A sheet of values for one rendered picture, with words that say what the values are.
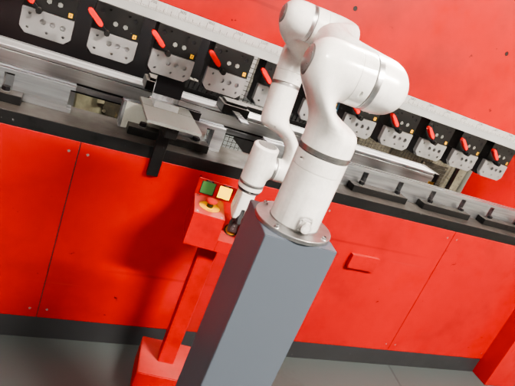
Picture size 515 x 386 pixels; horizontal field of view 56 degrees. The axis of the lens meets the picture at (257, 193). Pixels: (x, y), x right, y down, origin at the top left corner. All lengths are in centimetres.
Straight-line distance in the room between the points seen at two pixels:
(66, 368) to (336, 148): 138
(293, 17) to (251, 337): 83
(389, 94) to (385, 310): 164
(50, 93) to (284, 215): 99
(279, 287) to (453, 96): 139
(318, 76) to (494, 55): 143
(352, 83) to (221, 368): 73
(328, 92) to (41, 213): 115
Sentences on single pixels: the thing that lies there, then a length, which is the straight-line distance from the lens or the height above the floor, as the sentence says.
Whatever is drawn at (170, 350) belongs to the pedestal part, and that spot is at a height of 18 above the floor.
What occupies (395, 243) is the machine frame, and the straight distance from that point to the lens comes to 229.
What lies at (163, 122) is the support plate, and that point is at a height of 100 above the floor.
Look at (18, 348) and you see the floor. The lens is 208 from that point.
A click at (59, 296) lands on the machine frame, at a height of 20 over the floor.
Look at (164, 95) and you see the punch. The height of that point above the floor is 103.
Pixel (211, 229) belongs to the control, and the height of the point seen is 74.
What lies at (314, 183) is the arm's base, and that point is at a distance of 105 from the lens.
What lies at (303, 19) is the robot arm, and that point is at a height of 143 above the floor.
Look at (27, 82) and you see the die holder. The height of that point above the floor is 94.
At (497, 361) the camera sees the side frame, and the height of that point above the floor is 17.
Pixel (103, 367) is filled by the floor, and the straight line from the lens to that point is 206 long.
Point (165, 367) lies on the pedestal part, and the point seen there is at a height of 12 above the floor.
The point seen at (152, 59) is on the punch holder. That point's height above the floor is 114.
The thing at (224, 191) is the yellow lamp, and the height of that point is 82.
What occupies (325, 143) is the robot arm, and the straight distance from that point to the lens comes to 103.
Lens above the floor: 142
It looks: 20 degrees down
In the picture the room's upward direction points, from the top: 22 degrees clockwise
